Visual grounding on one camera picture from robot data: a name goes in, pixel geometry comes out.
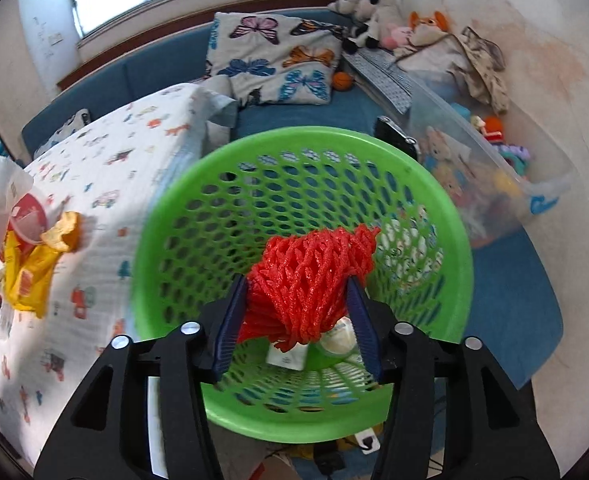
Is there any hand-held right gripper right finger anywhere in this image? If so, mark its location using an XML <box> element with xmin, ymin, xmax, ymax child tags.
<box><xmin>345</xmin><ymin>276</ymin><xmax>560</xmax><ymax>480</ymax></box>

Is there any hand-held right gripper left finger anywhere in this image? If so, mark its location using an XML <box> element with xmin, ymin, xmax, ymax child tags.
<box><xmin>34</xmin><ymin>275</ymin><xmax>250</xmax><ymax>480</ymax></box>

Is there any white milk carton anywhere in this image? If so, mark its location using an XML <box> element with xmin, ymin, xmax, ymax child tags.
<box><xmin>266</xmin><ymin>340</ymin><xmax>309</xmax><ymax>372</ymax></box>

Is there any red mesh net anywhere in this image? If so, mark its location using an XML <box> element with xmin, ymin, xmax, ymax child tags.
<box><xmin>237</xmin><ymin>225</ymin><xmax>381</xmax><ymax>353</ymax></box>

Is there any green plastic basket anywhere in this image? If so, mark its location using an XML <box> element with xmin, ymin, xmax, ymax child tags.
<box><xmin>130</xmin><ymin>126</ymin><xmax>475</xmax><ymax>445</ymax></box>

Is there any orange peel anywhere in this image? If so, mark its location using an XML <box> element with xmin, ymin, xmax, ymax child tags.
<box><xmin>40</xmin><ymin>211</ymin><xmax>82</xmax><ymax>252</ymax></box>

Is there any yellow snack wrapper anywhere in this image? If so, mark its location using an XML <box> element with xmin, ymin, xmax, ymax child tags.
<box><xmin>2</xmin><ymin>232</ymin><xmax>62</xmax><ymax>318</ymax></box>

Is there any red printed paper cup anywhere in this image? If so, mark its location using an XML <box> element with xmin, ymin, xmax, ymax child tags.
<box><xmin>7</xmin><ymin>192</ymin><xmax>50</xmax><ymax>246</ymax></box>

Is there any white power strip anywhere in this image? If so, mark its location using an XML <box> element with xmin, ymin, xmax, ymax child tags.
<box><xmin>354</xmin><ymin>427</ymin><xmax>382</xmax><ymax>453</ymax></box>

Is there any clear plastic storage bin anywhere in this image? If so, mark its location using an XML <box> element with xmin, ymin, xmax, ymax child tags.
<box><xmin>404</xmin><ymin>77</ymin><xmax>577</xmax><ymax>251</ymax></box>

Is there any printed white tablecloth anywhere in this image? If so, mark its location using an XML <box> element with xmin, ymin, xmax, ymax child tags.
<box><xmin>0</xmin><ymin>82</ymin><xmax>240</xmax><ymax>461</ymax></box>

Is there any black device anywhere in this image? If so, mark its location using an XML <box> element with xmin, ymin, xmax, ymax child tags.
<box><xmin>374</xmin><ymin>116</ymin><xmax>420</xmax><ymax>161</ymax></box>

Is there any blue sofa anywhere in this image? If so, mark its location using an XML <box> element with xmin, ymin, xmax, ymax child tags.
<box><xmin>22</xmin><ymin>7</ymin><xmax>565</xmax><ymax>396</ymax></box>

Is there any folded patterned mat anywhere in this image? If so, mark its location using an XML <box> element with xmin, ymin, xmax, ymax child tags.
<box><xmin>344</xmin><ymin>49</ymin><xmax>415</xmax><ymax>116</ymax></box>

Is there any butterfly print pillow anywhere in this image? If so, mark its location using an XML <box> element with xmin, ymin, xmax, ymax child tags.
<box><xmin>207</xmin><ymin>11</ymin><xmax>347</xmax><ymax>107</ymax></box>

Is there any beige cloth pile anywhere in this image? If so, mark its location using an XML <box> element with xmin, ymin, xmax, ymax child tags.
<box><xmin>394</xmin><ymin>26</ymin><xmax>510</xmax><ymax>116</ymax></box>

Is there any pink plush toy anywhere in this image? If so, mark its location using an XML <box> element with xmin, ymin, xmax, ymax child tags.
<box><xmin>379</xmin><ymin>24</ymin><xmax>415</xmax><ymax>51</ymax></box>

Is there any orange fox plush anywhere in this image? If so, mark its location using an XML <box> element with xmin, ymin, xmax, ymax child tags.
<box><xmin>407</xmin><ymin>10</ymin><xmax>450</xmax><ymax>46</ymax></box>

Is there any black white cow plush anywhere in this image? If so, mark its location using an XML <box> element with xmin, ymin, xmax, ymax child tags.
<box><xmin>341</xmin><ymin>0</ymin><xmax>400</xmax><ymax>55</ymax></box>

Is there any grey plush toy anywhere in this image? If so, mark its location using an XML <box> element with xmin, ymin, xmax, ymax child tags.
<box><xmin>328</xmin><ymin>0</ymin><xmax>370</xmax><ymax>18</ymax></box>

